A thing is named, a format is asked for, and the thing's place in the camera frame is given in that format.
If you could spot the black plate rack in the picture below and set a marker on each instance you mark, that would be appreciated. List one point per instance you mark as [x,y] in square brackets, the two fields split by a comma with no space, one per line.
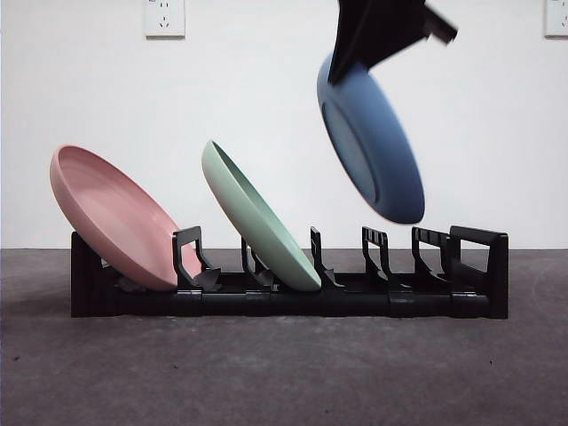
[310,306]

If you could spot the pink plate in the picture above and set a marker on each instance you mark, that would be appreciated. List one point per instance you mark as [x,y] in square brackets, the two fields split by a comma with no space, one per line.
[111,213]

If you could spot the white wall socket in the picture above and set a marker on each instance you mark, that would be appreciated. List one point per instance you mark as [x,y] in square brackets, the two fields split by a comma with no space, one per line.
[164,20]
[557,18]

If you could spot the green plate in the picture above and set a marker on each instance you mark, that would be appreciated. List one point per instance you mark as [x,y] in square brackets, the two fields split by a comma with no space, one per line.
[248,208]

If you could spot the blue plate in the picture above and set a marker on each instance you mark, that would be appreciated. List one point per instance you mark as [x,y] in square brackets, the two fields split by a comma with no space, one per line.
[377,155]

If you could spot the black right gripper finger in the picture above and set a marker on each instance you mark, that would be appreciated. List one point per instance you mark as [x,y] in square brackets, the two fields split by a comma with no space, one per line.
[395,35]
[350,31]

